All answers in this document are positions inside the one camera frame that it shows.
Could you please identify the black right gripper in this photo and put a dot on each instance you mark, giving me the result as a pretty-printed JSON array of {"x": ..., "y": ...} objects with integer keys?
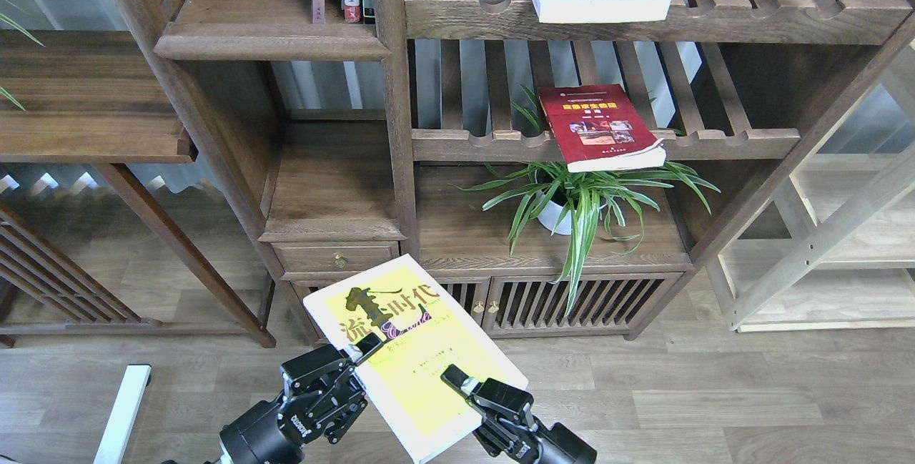
[{"x": 509, "y": 426}]

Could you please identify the white plant pot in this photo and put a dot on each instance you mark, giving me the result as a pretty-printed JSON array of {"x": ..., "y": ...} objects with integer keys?
[{"x": 550, "y": 216}]

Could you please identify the brass drawer knob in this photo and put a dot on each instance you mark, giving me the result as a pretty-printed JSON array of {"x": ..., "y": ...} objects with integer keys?
[{"x": 339, "y": 260}]

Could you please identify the dark wooden side table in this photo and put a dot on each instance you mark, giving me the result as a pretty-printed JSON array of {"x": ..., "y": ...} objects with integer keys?
[{"x": 90, "y": 97}]

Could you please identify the red cover book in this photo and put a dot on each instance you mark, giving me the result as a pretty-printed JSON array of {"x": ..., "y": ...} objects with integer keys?
[{"x": 598, "y": 129}]

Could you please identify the dark wooden bookshelf cabinet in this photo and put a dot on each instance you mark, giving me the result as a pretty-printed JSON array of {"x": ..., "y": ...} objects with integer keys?
[{"x": 358, "y": 139}]

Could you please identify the light wooden shelf rack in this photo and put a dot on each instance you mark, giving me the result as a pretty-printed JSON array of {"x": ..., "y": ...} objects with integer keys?
[{"x": 834, "y": 247}]

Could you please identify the green spider plant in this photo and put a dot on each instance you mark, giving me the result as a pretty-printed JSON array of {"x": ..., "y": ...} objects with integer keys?
[{"x": 622, "y": 191}]

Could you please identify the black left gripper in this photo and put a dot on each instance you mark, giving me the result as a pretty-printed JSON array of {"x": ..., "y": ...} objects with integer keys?
[{"x": 322, "y": 397}]

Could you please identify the yellow green cover book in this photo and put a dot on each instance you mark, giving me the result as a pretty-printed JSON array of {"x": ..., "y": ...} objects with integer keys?
[{"x": 423, "y": 330}]

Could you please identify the white metal post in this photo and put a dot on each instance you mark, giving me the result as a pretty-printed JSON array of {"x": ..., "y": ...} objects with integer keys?
[{"x": 119, "y": 426}]

